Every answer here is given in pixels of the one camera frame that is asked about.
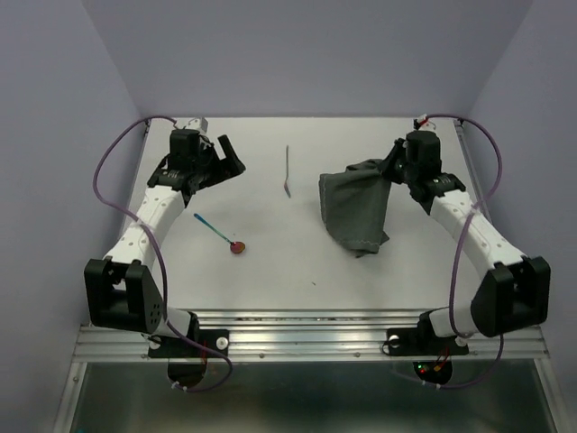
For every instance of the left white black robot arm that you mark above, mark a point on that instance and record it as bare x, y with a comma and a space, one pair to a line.
128, 288

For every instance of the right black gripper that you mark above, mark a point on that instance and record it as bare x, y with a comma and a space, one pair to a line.
388, 171

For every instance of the dark grey cloth napkin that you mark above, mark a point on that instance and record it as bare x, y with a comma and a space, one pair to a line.
353, 206

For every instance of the silver metal fork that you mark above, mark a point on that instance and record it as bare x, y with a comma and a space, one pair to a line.
286, 180

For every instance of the iridescent rainbow spoon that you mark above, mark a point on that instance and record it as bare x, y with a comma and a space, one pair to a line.
236, 247

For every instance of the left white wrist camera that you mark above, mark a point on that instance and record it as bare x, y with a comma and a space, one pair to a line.
195, 123

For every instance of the aluminium right side rail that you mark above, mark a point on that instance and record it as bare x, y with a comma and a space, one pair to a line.
481, 161

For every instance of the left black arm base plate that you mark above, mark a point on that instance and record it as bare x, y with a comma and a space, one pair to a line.
214, 344

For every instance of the aluminium front rail frame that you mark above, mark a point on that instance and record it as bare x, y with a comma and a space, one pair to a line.
311, 371

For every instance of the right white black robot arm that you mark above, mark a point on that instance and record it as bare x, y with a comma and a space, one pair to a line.
514, 290

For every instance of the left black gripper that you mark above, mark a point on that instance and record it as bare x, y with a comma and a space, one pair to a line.
231, 170

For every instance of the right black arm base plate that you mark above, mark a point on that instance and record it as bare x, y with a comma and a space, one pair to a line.
409, 341

